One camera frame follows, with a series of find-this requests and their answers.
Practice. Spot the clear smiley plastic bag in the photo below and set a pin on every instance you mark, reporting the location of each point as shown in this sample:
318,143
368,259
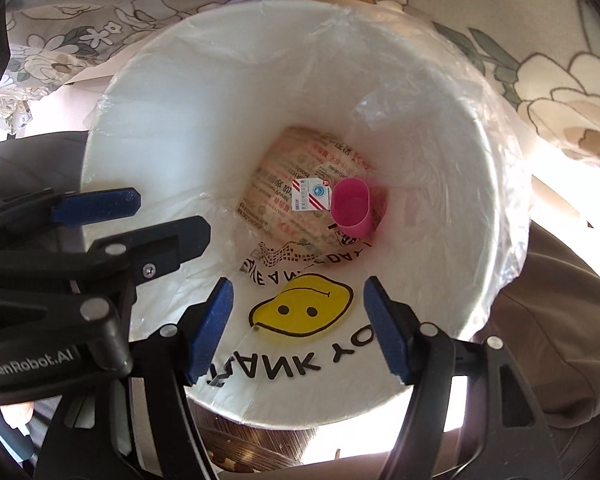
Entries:
300,310

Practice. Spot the person's brown pants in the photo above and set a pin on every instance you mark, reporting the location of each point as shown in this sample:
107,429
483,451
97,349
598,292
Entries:
570,320

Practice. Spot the floral blanket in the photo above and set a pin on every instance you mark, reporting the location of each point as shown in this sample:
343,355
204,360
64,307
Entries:
130,10

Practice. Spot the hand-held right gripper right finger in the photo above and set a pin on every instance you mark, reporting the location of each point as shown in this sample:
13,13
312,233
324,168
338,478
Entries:
387,332

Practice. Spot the white round trash bin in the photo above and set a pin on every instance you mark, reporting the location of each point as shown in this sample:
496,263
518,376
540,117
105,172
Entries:
180,110

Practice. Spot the pink plastic cup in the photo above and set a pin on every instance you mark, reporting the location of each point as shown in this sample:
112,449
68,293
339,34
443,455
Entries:
351,210

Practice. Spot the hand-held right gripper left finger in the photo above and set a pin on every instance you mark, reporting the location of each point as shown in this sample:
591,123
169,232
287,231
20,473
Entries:
211,330

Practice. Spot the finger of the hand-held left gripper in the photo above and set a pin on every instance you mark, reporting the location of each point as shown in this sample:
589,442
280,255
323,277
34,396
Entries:
155,247
96,206

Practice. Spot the small white striped packet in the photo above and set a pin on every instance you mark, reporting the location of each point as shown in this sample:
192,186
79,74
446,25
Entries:
310,194

